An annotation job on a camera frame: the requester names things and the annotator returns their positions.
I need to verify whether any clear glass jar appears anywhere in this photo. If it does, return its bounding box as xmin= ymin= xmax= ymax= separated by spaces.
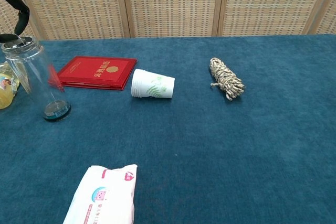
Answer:
xmin=2 ymin=36 xmax=72 ymax=123

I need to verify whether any white paper cup stack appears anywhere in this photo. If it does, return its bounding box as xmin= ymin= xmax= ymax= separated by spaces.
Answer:
xmin=131 ymin=68 xmax=175 ymax=100

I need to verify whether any yellow drink bottle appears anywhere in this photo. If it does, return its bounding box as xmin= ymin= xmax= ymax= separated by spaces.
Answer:
xmin=0 ymin=61 xmax=20 ymax=110

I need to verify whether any red certificate book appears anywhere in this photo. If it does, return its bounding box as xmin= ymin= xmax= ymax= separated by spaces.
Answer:
xmin=56 ymin=56 xmax=138 ymax=91

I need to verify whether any woven folding screen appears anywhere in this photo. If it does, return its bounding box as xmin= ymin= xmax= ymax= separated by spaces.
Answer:
xmin=0 ymin=0 xmax=336 ymax=43

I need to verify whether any white tissue pack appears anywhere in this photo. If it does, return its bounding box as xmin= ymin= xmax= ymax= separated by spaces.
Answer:
xmin=62 ymin=164 xmax=138 ymax=224

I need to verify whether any blue table cloth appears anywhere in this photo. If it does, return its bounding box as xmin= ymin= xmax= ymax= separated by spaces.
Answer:
xmin=0 ymin=33 xmax=336 ymax=224

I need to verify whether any beige twisted rope bundle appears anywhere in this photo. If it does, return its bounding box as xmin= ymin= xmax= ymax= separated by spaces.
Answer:
xmin=209 ymin=57 xmax=246 ymax=101

